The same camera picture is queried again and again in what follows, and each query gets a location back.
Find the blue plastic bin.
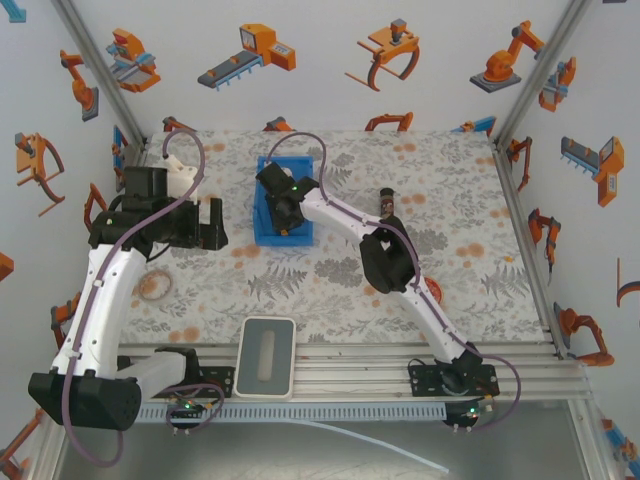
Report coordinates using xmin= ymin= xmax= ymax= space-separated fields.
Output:
xmin=252 ymin=155 xmax=317 ymax=248

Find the floral patterned table mat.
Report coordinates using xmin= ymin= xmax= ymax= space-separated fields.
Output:
xmin=115 ymin=128 xmax=546 ymax=346

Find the clear tape roll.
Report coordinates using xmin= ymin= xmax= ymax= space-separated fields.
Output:
xmin=138 ymin=268 xmax=174 ymax=304

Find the white grey rectangular pad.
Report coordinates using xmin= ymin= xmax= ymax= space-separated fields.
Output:
xmin=233 ymin=316 xmax=297 ymax=400

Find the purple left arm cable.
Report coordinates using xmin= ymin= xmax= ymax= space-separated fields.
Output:
xmin=61 ymin=128 xmax=206 ymax=468

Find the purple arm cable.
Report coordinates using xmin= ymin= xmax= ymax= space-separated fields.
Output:
xmin=61 ymin=128 xmax=206 ymax=468
xmin=264 ymin=131 xmax=522 ymax=432

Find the black white right camera box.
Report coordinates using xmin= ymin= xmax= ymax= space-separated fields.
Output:
xmin=255 ymin=163 xmax=297 ymax=196

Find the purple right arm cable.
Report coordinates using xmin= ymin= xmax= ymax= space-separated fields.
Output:
xmin=264 ymin=131 xmax=522 ymax=432

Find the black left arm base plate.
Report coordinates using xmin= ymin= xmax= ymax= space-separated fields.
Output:
xmin=164 ymin=365 xmax=237 ymax=400

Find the aluminium table rail profile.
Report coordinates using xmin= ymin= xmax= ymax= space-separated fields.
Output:
xmin=114 ymin=341 xmax=591 ymax=404

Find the aluminium frame post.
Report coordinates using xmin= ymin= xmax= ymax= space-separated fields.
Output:
xmin=49 ymin=0 xmax=149 ymax=151
xmin=490 ymin=0 xmax=596 ymax=149

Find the left circuit board with wires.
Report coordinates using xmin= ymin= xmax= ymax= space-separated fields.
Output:
xmin=166 ymin=384 xmax=225 ymax=435

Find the circuit board with wires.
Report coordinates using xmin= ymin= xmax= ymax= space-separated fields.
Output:
xmin=166 ymin=384 xmax=225 ymax=435
xmin=441 ymin=394 xmax=494 ymax=434

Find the grey slotted cable duct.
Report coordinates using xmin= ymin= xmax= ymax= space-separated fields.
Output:
xmin=135 ymin=402 xmax=448 ymax=422

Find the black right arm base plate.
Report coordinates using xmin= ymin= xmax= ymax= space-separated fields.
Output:
xmin=408 ymin=363 xmax=501 ymax=399

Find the thin white cable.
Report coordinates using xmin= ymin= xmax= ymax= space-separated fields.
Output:
xmin=294 ymin=419 xmax=451 ymax=475

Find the right circuit board with wires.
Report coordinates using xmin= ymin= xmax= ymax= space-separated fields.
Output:
xmin=441 ymin=394 xmax=494 ymax=434

